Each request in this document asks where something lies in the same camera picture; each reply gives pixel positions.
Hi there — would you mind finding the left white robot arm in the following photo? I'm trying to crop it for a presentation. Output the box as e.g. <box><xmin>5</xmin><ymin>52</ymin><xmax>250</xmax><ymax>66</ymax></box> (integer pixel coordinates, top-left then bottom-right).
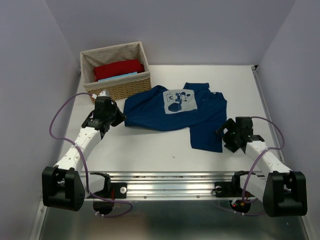
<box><xmin>41</xmin><ymin>90</ymin><xmax>126</xmax><ymax>212</ymax></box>

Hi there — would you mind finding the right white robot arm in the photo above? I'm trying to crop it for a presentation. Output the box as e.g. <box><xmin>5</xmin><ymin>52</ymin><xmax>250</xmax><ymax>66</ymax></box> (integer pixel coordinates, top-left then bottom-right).
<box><xmin>212</xmin><ymin>116</ymin><xmax>308</xmax><ymax>217</ymax></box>

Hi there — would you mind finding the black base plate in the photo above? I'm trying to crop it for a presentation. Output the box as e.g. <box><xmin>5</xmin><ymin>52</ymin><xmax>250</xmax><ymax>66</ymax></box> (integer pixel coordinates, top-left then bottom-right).
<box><xmin>211</xmin><ymin>178</ymin><xmax>261</xmax><ymax>199</ymax></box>
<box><xmin>94</xmin><ymin>182</ymin><xmax>128</xmax><ymax>200</ymax></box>

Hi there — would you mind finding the aluminium rail frame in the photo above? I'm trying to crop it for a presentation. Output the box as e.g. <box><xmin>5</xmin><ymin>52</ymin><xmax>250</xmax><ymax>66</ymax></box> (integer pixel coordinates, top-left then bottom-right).
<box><xmin>66</xmin><ymin>65</ymin><xmax>276</xmax><ymax>202</ymax></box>

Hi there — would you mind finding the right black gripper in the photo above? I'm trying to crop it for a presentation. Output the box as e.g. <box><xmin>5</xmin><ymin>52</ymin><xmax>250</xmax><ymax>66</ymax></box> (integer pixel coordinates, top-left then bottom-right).
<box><xmin>211</xmin><ymin>117</ymin><xmax>240</xmax><ymax>152</ymax></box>

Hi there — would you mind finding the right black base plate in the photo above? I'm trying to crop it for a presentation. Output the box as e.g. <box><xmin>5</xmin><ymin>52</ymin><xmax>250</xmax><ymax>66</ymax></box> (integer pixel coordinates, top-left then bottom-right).
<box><xmin>211</xmin><ymin>178</ymin><xmax>261</xmax><ymax>199</ymax></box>

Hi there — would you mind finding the rolled light blue t shirt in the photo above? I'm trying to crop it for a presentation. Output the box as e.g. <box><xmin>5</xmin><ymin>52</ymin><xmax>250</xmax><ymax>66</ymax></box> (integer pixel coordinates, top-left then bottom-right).
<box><xmin>97</xmin><ymin>71</ymin><xmax>138</xmax><ymax>82</ymax></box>

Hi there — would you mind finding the wicker basket with liner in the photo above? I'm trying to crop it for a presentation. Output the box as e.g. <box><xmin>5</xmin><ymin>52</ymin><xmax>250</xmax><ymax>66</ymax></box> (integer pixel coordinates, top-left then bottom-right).
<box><xmin>80</xmin><ymin>41</ymin><xmax>152</xmax><ymax>100</ymax></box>

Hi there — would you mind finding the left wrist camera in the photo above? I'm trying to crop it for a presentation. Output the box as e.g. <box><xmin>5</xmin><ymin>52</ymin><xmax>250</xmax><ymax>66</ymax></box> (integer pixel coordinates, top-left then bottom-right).
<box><xmin>91</xmin><ymin>89</ymin><xmax>110</xmax><ymax>100</ymax></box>

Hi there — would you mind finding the rolled red t shirt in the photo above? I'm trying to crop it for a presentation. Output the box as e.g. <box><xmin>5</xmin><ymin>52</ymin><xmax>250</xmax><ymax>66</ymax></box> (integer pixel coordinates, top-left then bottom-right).
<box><xmin>93</xmin><ymin>59</ymin><xmax>145</xmax><ymax>82</ymax></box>

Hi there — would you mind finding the dark blue t shirt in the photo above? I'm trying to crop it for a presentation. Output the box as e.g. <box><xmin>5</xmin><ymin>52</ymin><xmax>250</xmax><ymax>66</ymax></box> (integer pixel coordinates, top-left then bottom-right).
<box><xmin>123</xmin><ymin>83</ymin><xmax>227</xmax><ymax>153</ymax></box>

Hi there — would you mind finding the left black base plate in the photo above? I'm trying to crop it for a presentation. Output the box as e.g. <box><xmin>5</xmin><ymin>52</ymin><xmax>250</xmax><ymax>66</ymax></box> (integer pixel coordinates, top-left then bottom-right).
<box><xmin>94</xmin><ymin>182</ymin><xmax>128</xmax><ymax>200</ymax></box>

